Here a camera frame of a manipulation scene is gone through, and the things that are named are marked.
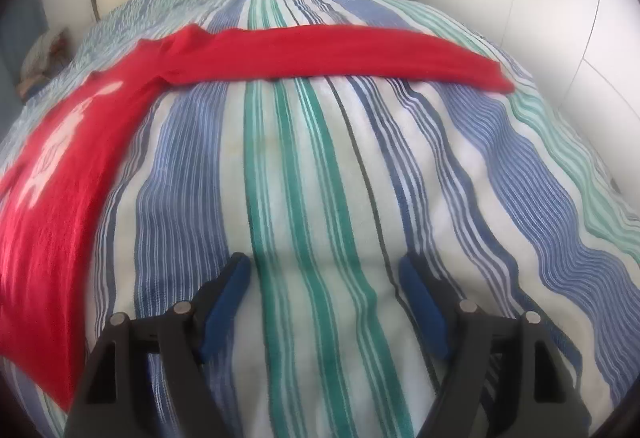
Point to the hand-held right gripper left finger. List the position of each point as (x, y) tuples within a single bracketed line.
[(227, 299)]

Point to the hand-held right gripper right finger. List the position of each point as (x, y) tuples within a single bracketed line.
[(425, 309)]

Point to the red shirt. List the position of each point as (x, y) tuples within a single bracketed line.
[(60, 218)]

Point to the pile of clothes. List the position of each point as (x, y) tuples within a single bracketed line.
[(45, 57)]

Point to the striped bedspread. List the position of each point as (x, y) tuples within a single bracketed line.
[(320, 167)]

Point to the blue curtain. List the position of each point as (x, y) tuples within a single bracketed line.
[(22, 17)]

